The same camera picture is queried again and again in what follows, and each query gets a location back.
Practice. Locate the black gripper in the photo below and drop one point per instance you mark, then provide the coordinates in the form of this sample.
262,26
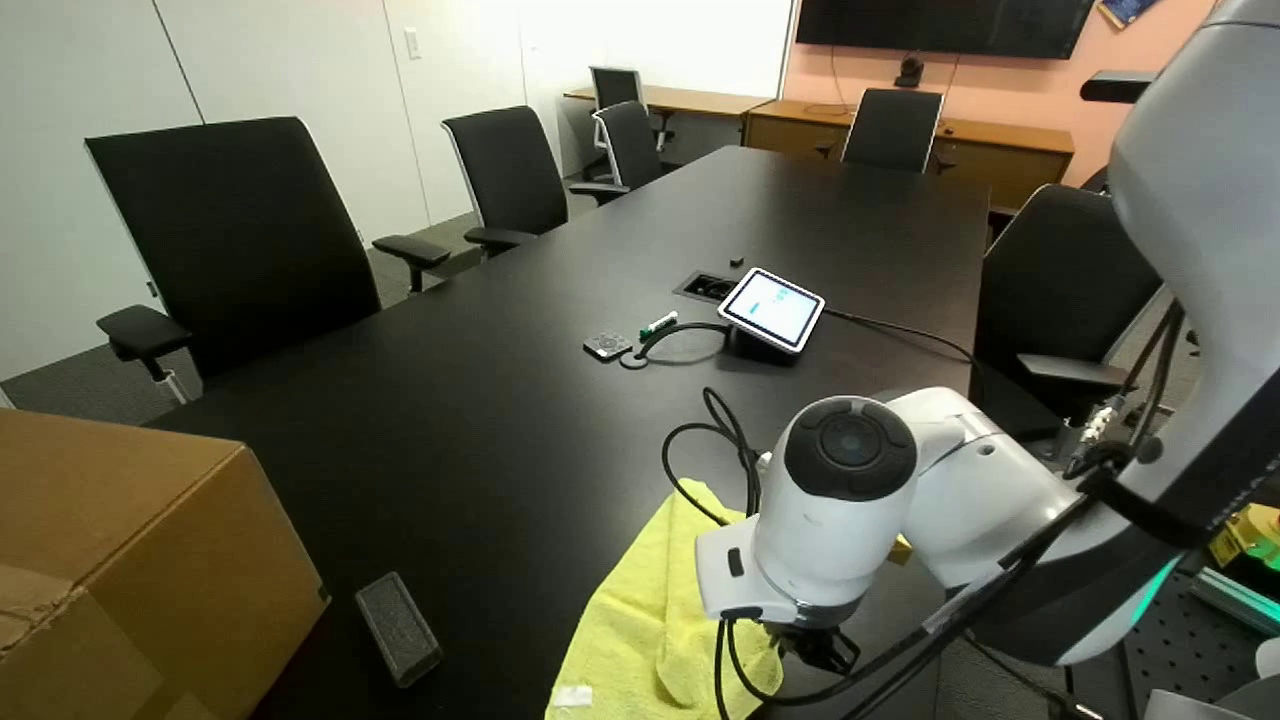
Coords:
821,649

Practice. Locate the yellow-green towel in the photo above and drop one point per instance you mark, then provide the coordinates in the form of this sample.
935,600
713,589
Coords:
645,645

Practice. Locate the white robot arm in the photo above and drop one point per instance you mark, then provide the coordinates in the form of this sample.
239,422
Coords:
1038,561

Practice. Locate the white touchscreen tablet controller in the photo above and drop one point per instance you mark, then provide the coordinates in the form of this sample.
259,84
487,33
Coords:
771,312

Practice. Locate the right side black office chair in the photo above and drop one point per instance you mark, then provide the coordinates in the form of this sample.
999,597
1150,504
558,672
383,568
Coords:
1058,291

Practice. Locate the black table power outlet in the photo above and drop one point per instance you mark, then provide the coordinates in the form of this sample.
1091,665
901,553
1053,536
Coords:
398,627

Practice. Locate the yellow green packet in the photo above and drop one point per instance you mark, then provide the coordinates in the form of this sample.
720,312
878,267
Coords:
1251,532

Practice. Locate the head end black office chair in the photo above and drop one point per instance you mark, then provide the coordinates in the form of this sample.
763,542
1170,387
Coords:
894,131

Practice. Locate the far left black office chair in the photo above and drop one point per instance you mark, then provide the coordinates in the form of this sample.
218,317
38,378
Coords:
629,138

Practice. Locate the brown cardboard box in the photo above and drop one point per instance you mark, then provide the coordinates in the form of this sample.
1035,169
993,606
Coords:
142,573

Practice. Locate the near left black office chair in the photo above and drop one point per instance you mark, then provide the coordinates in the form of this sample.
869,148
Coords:
246,240

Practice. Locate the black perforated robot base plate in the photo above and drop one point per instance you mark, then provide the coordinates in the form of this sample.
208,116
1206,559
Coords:
1191,649

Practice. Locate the wall mounted black television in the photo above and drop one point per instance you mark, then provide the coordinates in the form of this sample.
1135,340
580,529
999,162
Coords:
1035,29

